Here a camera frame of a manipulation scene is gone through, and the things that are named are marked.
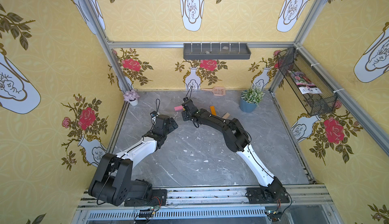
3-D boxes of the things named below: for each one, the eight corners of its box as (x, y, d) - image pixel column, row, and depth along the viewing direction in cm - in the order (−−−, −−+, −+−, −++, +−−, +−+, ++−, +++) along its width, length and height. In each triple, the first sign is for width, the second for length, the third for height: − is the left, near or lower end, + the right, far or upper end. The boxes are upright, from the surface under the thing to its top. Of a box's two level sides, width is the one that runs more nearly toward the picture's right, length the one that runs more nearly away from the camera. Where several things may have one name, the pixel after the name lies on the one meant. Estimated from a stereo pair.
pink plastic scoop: (202, 95, 121) (202, 93, 120) (201, 88, 126) (201, 86, 125) (225, 95, 121) (226, 93, 120) (224, 88, 126) (224, 86, 125)
